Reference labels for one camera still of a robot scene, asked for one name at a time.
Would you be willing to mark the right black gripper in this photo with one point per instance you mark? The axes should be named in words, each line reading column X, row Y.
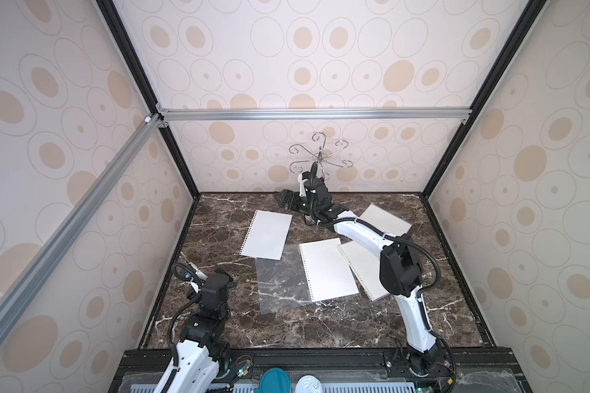
column 310, row 182

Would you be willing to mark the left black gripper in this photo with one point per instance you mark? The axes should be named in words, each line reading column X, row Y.
column 222, row 270

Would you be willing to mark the torn lined page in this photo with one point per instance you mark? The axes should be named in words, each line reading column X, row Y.
column 266, row 236

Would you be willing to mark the spiral notebook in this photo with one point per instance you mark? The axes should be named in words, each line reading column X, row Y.
column 384, row 221
column 366, row 267
column 306, row 273

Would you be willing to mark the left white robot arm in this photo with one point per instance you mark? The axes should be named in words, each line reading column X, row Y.
column 198, row 354

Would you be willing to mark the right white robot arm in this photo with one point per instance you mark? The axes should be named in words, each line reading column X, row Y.
column 406, row 270

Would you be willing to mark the chrome hook stand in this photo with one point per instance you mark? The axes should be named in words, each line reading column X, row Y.
column 318, row 157

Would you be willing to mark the teal round lid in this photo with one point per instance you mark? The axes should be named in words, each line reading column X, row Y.
column 274, row 380

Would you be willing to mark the white round lid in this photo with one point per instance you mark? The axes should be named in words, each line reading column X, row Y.
column 308, row 384

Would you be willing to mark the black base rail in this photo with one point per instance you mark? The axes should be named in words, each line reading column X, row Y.
column 473, row 369

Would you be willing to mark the horizontal aluminium rail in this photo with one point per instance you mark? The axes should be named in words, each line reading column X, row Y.
column 326, row 114

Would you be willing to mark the left diagonal aluminium rail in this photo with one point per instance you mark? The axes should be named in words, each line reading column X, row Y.
column 28, row 284

